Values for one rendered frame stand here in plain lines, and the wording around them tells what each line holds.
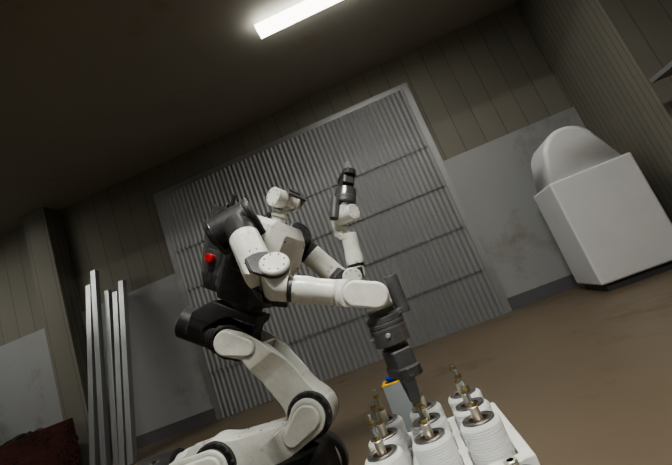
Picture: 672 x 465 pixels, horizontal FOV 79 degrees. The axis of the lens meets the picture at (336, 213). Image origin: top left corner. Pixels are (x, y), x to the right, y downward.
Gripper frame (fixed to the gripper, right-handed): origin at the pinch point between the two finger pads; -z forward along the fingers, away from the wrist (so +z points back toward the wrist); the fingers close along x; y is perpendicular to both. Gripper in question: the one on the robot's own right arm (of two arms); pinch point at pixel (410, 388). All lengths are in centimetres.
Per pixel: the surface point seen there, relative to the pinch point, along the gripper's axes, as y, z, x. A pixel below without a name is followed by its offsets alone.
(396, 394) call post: -7.3, -8.6, 37.3
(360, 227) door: -112, 91, 293
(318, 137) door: -106, 201, 296
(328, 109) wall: -128, 229, 291
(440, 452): 0.7, -13.3, -4.8
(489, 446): -8.9, -15.3, -8.8
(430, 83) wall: -229, 208, 246
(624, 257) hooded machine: -244, -17, 148
